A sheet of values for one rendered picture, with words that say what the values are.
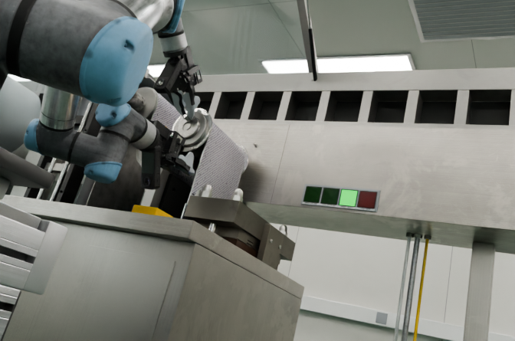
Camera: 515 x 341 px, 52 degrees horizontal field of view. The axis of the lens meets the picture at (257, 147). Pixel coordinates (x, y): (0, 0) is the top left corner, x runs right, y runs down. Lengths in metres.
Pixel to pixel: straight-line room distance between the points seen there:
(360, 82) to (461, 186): 0.51
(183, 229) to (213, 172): 0.53
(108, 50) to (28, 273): 0.29
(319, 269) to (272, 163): 2.42
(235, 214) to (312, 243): 2.90
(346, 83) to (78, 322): 1.16
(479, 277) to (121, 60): 1.31
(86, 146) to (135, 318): 0.39
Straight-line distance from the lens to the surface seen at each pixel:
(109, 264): 1.25
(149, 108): 1.77
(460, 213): 1.60
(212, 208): 1.41
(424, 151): 1.68
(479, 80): 1.78
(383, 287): 4.01
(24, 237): 0.72
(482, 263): 1.72
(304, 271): 4.21
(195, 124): 1.59
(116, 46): 0.66
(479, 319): 1.69
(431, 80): 1.80
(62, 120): 1.23
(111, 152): 1.24
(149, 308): 1.15
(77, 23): 0.67
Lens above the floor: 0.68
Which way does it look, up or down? 21 degrees up
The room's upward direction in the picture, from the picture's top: 15 degrees clockwise
